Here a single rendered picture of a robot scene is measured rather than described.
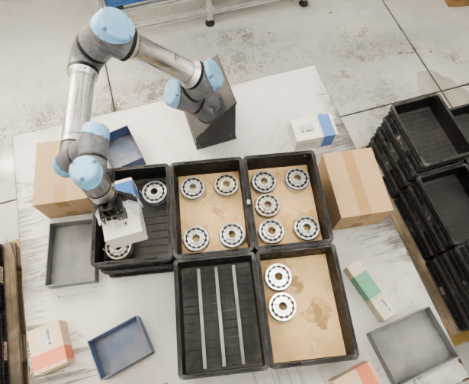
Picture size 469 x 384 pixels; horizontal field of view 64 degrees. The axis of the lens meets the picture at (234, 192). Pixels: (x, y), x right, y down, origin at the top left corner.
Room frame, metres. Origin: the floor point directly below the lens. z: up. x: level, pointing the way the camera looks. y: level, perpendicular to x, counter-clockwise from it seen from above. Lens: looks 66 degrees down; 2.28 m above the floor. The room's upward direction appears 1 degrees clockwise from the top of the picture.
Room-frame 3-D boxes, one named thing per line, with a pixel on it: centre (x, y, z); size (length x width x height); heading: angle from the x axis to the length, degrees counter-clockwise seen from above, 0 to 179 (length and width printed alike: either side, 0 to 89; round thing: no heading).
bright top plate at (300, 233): (0.48, -0.29, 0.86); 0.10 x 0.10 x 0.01
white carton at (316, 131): (1.00, -0.37, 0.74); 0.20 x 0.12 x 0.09; 102
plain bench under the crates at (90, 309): (0.46, 0.10, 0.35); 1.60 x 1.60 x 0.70; 17
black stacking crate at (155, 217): (0.51, 0.39, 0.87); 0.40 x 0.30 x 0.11; 7
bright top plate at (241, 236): (0.44, 0.01, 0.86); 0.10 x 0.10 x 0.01
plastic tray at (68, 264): (0.40, 0.68, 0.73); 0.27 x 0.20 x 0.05; 7
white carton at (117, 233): (0.44, 0.38, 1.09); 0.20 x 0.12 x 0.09; 17
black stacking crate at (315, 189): (0.58, -0.20, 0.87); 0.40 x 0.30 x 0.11; 7
